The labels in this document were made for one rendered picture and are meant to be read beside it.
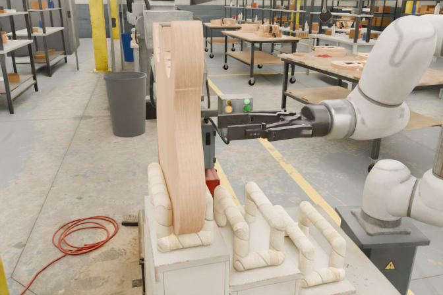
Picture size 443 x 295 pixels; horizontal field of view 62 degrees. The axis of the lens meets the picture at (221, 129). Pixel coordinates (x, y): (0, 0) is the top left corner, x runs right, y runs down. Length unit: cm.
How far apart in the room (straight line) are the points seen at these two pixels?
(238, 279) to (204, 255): 11
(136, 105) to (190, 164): 387
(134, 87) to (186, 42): 385
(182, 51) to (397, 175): 116
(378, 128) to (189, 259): 49
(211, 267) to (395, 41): 56
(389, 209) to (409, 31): 93
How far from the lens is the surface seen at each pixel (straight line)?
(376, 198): 158
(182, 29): 55
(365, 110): 85
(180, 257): 75
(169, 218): 73
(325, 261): 103
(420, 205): 155
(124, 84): 436
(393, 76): 80
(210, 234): 76
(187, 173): 60
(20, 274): 266
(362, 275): 104
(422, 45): 79
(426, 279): 269
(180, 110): 59
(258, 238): 94
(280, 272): 85
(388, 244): 161
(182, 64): 55
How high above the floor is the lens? 157
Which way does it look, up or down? 19 degrees down
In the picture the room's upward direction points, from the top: 1 degrees clockwise
